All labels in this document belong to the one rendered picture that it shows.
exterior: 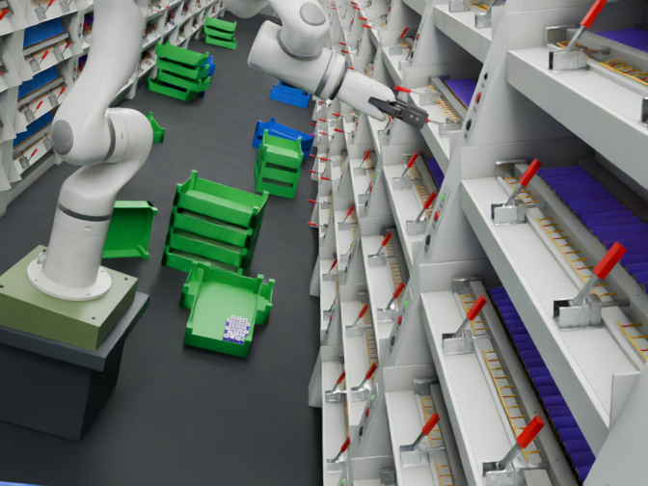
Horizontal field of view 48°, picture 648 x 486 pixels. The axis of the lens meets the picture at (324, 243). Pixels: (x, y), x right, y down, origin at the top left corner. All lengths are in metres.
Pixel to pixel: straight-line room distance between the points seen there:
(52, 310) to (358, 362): 0.69
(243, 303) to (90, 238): 0.86
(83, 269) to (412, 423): 0.87
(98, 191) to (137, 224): 1.10
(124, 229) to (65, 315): 1.10
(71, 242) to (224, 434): 0.65
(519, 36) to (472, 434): 0.55
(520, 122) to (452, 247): 0.22
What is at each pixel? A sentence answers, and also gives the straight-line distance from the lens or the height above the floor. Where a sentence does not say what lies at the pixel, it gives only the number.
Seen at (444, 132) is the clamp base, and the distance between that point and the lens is 1.36.
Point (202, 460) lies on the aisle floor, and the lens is 1.88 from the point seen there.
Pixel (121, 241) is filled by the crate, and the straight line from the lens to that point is 2.75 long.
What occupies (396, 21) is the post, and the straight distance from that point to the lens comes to 2.48.
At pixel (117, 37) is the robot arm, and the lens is 1.57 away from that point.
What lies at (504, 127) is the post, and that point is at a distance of 1.12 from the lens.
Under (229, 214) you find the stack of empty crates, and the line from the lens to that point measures 2.57.
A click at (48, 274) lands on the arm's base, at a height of 0.38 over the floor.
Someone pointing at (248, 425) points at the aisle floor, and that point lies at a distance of 2.02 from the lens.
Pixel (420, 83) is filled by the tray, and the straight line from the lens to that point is 1.79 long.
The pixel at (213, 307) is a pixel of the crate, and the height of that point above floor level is 0.06.
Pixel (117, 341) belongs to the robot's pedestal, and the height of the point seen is 0.28.
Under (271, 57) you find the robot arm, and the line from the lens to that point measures 1.28.
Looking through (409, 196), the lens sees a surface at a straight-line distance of 1.61.
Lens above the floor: 1.23
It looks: 22 degrees down
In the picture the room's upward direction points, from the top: 16 degrees clockwise
